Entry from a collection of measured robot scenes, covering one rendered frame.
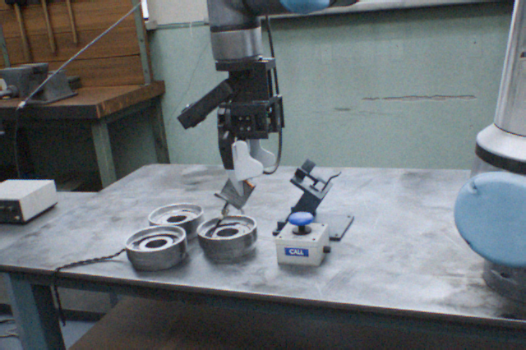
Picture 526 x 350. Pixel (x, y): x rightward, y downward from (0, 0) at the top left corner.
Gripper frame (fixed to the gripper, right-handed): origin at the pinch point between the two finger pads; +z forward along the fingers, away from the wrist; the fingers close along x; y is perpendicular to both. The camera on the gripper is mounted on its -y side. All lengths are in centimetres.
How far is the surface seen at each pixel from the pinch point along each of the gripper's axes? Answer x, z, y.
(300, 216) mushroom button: 1.8, 5.7, 9.2
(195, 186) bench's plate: 31.2, 13.0, -28.3
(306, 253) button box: -1.0, 10.8, 10.8
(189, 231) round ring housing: 3.7, 11.1, -13.6
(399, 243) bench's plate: 10.2, 13.1, 23.2
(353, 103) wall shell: 162, 21, -24
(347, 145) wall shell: 162, 40, -28
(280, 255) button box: -1.1, 11.6, 6.3
